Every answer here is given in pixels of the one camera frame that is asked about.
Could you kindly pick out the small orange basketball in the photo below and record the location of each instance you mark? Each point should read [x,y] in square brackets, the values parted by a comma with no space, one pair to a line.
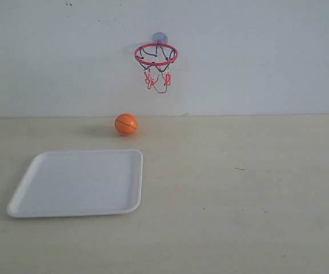
[126,124]

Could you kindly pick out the red mini basketball hoop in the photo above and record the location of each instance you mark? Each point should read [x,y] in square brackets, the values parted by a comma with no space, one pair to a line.
[156,60]

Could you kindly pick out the clear suction cup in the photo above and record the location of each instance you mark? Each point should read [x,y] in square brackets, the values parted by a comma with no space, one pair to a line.
[160,37]

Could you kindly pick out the white rectangular tray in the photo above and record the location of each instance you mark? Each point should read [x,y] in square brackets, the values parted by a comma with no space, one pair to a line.
[79,183]

